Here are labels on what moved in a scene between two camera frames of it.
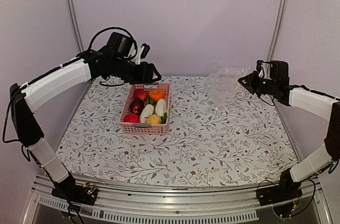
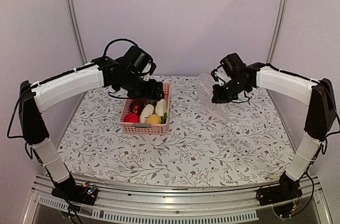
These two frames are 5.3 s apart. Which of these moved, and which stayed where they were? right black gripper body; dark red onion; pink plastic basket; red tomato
Moved: right black gripper body
Stayed: dark red onion; pink plastic basket; red tomato
